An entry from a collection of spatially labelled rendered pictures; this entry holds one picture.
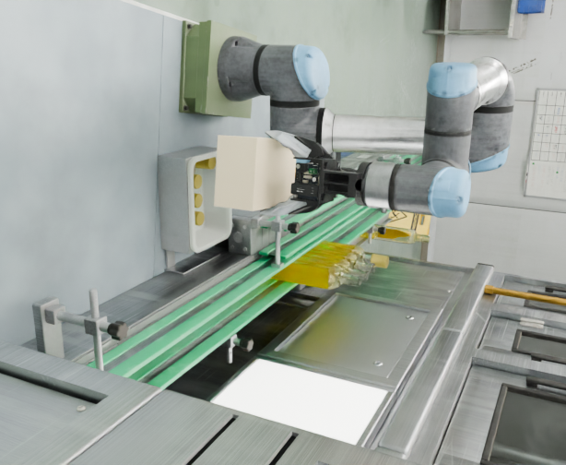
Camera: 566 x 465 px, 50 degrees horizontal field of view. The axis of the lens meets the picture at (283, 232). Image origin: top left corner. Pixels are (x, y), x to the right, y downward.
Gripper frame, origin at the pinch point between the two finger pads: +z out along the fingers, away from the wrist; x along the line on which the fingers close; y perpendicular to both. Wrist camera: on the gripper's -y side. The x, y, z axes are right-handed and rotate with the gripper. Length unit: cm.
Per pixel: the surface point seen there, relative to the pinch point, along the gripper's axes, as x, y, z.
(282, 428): 20, 48, -28
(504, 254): 115, -656, 17
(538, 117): -44, -632, -1
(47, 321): 25.5, 27.0, 23.7
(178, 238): 18.4, -17.7, 30.5
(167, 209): 12.0, -16.8, 33.3
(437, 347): 42, -50, -25
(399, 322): 40, -59, -12
